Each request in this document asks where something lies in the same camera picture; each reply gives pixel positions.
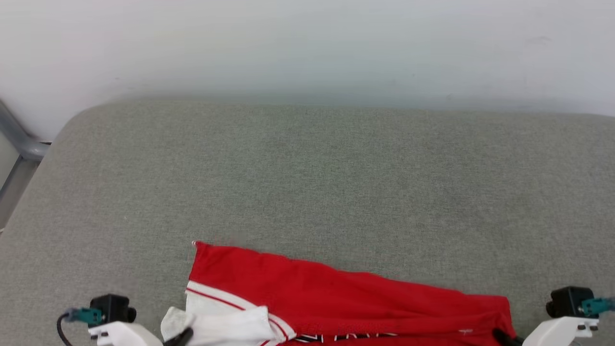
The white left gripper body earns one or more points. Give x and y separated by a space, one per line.
125 335

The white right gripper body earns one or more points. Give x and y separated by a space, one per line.
559 332

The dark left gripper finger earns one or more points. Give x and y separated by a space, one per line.
180 338

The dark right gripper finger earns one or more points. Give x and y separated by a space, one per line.
508 338

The red white sports jersey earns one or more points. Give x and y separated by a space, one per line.
346 302

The grey fabric sofa cushion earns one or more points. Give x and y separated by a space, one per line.
307 182

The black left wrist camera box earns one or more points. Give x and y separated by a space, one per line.
113 308

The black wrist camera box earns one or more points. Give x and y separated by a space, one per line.
569 302
113 308

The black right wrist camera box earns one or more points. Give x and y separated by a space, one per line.
569 302

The teal left camera connector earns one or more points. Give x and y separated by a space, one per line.
86 315

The teal camera connector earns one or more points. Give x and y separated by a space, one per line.
86 315
598 305

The teal right camera connector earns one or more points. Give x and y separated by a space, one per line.
598 305

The grey metal frame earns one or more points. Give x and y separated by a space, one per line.
19 139

